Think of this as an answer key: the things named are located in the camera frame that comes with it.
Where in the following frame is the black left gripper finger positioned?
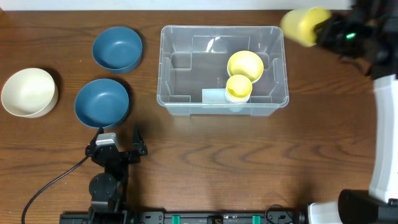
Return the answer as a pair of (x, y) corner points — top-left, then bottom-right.
(88, 128), (104, 149)
(132, 124), (147, 156)

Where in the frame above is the yellow cup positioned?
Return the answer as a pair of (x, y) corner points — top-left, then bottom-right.
(226, 75), (252, 98)
(280, 7), (331, 47)

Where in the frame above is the light blue cup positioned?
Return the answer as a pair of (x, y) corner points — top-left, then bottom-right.
(229, 103), (246, 113)

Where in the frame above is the cream cup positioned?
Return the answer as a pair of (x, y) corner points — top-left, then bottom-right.
(225, 91), (250, 104)

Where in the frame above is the small yellow bowl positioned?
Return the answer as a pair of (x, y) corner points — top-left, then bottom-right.
(227, 50), (264, 83)

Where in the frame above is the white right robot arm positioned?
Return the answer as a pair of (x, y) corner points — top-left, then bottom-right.
(130, 11), (376, 213)

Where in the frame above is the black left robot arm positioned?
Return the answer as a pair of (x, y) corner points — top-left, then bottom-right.
(85, 128), (140, 224)

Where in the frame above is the clear plastic storage container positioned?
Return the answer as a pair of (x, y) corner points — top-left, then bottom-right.
(157, 26), (289, 116)

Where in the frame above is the near dark blue bowl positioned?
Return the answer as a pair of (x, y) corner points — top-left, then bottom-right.
(74, 78), (130, 128)

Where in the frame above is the dark blue bowl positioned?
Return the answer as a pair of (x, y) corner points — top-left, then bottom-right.
(92, 27), (143, 73)
(74, 78), (130, 128)

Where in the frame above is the large cream bowl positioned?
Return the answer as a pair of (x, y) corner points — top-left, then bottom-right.
(1, 68), (58, 118)

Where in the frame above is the far dark blue bowl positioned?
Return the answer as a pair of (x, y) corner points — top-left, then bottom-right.
(92, 27), (143, 73)

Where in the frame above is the black camera cable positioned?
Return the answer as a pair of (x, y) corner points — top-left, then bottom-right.
(21, 155), (91, 224)

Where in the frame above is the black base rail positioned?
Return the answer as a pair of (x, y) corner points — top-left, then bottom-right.
(59, 208), (309, 224)

